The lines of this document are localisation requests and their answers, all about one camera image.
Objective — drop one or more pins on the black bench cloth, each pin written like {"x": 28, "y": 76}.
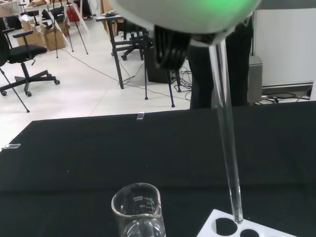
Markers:
{"x": 98, "y": 158}

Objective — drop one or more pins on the clear glass beaker with water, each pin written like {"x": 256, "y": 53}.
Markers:
{"x": 138, "y": 222}

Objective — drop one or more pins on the dark tripod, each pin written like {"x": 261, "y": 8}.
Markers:
{"x": 146, "y": 86}

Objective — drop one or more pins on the white cabinet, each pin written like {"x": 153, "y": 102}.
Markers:
{"x": 284, "y": 49}

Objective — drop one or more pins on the black-legged desk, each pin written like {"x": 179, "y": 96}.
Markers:
{"x": 117, "y": 61}

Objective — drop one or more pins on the person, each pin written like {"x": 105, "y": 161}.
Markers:
{"x": 200, "y": 81}

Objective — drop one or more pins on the clear cloth clip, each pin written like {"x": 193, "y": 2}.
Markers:
{"x": 11, "y": 146}
{"x": 140, "y": 115}

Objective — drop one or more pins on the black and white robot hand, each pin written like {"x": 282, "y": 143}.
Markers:
{"x": 187, "y": 17}

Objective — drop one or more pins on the black tripod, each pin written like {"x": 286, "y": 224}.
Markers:
{"x": 56, "y": 44}
{"x": 14, "y": 91}

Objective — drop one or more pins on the white test tube rack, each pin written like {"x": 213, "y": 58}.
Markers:
{"x": 209, "y": 228}

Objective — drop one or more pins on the grey computer tower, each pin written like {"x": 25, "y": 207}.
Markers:
{"x": 255, "y": 79}

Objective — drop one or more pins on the white table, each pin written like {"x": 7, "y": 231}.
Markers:
{"x": 37, "y": 7}

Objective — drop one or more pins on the black box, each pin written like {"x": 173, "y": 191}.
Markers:
{"x": 158, "y": 74}

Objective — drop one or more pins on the brown cardboard box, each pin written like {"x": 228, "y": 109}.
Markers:
{"x": 32, "y": 37}
{"x": 55, "y": 39}

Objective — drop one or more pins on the black office chair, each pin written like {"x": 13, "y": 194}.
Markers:
{"x": 22, "y": 51}
{"x": 134, "y": 47}

